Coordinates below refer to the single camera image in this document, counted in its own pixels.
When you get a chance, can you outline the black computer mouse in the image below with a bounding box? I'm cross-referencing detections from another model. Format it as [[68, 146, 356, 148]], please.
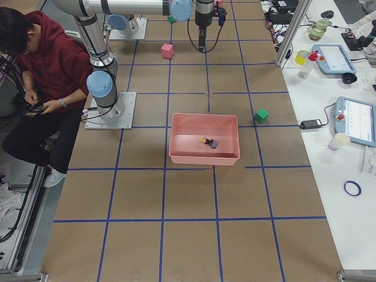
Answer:
[[320, 10, 334, 19]]

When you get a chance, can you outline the aluminium frame post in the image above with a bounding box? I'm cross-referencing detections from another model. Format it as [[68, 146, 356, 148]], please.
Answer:
[[274, 0, 311, 66]]

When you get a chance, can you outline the teach pendant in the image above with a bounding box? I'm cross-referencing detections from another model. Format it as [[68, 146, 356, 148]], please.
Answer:
[[312, 44, 357, 75], [333, 96, 375, 147]]

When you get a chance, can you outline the clear plastic bottle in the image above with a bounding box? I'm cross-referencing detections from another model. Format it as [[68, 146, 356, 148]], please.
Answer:
[[298, 51, 319, 79]]

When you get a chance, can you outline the green tape rolls stack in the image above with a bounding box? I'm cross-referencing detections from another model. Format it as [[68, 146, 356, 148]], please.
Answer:
[[308, 18, 329, 41]]

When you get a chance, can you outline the pink plastic bin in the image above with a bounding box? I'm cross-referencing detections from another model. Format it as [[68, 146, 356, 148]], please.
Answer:
[[169, 113, 240, 166]]

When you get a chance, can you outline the person in red hoodie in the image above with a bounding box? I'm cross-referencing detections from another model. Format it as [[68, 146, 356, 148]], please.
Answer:
[[1, 7, 93, 187]]

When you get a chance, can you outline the yellow push button switch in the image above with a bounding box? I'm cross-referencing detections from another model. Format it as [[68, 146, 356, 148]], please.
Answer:
[[202, 137, 219, 149]]

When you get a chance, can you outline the far teach pendant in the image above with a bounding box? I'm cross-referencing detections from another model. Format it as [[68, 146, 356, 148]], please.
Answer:
[[312, 44, 357, 75]]

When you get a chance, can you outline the black power adapter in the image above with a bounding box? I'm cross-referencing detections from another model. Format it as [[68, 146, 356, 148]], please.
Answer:
[[299, 119, 323, 130]]

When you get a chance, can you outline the green foam cube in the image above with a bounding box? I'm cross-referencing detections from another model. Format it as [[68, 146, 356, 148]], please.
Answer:
[[254, 108, 269, 123], [167, 15, 176, 24]]

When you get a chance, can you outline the yellow tape roll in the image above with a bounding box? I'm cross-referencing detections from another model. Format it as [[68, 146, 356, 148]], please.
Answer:
[[295, 50, 310, 66]]

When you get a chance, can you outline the blue tape ring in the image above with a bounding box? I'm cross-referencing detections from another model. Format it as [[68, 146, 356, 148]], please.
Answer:
[[343, 180, 362, 197]]

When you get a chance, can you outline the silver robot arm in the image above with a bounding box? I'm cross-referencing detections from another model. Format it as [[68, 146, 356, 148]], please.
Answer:
[[54, 1, 214, 129], [108, 14, 139, 36]]

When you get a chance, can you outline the white paper cup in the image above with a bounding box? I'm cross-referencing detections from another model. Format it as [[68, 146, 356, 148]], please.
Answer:
[[328, 133, 351, 151]]

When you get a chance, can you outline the near teach pendant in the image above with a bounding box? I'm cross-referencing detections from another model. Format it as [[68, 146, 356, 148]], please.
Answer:
[[333, 96, 375, 147]]

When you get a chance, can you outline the black round cap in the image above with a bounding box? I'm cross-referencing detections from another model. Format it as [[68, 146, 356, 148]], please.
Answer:
[[342, 72, 357, 85]]

